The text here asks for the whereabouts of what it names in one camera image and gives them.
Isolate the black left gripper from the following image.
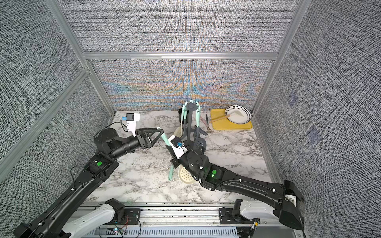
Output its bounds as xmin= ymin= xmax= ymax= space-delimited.
xmin=110 ymin=127 xmax=163 ymax=161

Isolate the cream slotted spoon small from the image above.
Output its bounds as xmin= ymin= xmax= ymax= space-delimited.
xmin=168 ymin=165 xmax=174 ymax=181

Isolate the dark grey utensil rack stand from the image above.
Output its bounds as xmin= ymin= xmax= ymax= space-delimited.
xmin=180 ymin=100 xmax=208 ymax=150

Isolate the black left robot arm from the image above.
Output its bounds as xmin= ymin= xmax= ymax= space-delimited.
xmin=13 ymin=128 xmax=164 ymax=238

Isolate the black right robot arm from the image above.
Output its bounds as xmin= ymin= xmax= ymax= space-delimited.
xmin=171 ymin=151 xmax=305 ymax=231

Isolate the black cup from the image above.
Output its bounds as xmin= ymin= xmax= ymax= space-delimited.
xmin=178 ymin=108 xmax=184 ymax=124

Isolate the yellow tray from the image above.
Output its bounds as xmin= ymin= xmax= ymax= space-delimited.
xmin=210 ymin=109 xmax=253 ymax=131

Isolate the white patterned plate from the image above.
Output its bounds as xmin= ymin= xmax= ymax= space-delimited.
xmin=225 ymin=105 xmax=252 ymax=125

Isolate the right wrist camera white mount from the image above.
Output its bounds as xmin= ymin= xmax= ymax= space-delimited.
xmin=169 ymin=135 xmax=188 ymax=159

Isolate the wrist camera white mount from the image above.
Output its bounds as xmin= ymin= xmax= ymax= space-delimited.
xmin=120 ymin=113 xmax=140 ymax=136
xmin=169 ymin=135 xmax=188 ymax=159

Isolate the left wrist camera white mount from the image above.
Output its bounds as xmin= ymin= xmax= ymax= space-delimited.
xmin=120 ymin=113 xmax=140 ymax=136

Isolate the pink handled fork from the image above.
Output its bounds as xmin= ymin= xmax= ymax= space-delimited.
xmin=200 ymin=117 xmax=212 ymax=133

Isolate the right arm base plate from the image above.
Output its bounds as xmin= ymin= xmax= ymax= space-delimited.
xmin=218 ymin=207 xmax=261 ymax=225

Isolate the white spatula wooden handle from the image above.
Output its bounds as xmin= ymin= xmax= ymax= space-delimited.
xmin=210 ymin=111 xmax=242 ymax=123

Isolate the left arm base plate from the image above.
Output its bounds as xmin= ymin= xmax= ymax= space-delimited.
xmin=117 ymin=208 xmax=141 ymax=225

